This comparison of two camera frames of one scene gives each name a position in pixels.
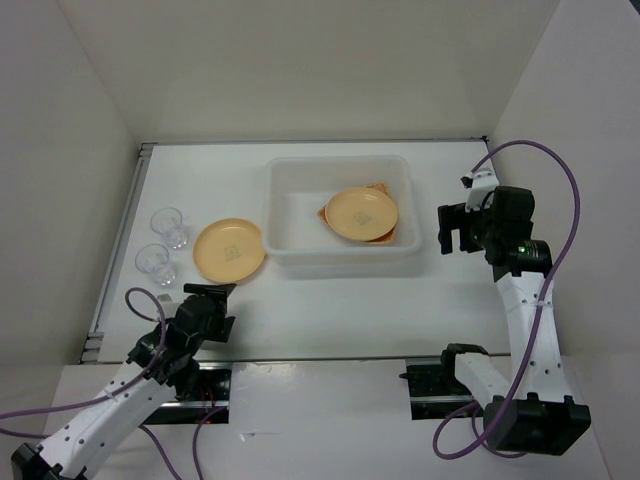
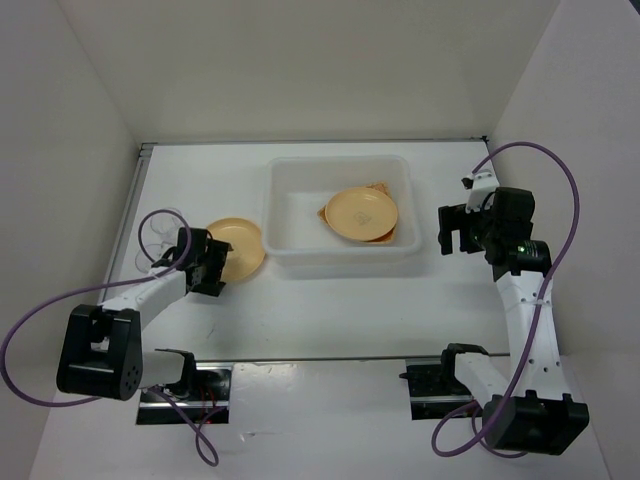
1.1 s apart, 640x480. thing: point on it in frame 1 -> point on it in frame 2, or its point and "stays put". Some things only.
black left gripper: x=222 y=324 -> x=216 y=251
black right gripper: x=451 y=217 stays put
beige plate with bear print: x=362 y=214 stays put
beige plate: x=228 y=250 stays put
